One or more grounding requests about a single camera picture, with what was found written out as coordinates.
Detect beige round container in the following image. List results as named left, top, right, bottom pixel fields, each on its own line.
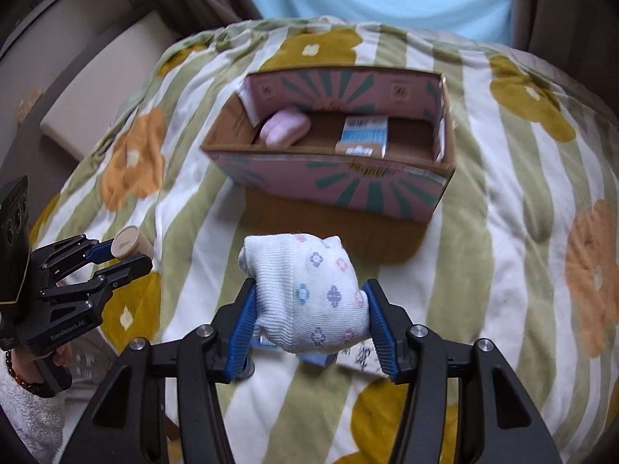
left=110, top=225, right=156, bottom=260

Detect floral striped blanket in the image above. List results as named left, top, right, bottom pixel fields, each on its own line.
left=29, top=16, right=619, bottom=464

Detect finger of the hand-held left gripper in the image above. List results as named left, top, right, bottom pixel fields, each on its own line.
left=31, top=234, right=120, bottom=282
left=38, top=255, right=154, bottom=321

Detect person's left hand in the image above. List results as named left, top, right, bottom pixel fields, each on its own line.
left=9, top=342, right=74, bottom=387

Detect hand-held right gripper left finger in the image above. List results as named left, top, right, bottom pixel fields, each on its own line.
left=63, top=281, right=259, bottom=464

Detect person's left forearm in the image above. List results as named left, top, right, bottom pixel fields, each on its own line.
left=0, top=371, right=69, bottom=451

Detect dark framed picture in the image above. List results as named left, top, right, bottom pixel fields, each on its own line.
left=0, top=0, right=94, bottom=59

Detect dark beaded bracelet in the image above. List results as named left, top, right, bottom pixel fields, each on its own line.
left=5, top=348, right=34, bottom=390

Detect blue and white carton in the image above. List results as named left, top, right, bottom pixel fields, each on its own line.
left=335, top=114, right=388, bottom=159

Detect white flat cushion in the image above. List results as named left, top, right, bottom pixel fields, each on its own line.
left=40, top=10, right=181, bottom=161

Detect white black patterned cloth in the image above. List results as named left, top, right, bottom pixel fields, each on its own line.
left=337, top=341, right=390, bottom=375

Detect white floral socks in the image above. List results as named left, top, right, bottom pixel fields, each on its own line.
left=238, top=233, right=372, bottom=355

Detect pink patterned cardboard box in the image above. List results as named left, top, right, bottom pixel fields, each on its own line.
left=200, top=68, right=456, bottom=266

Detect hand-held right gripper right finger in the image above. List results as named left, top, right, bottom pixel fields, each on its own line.
left=364, top=278, right=563, bottom=464

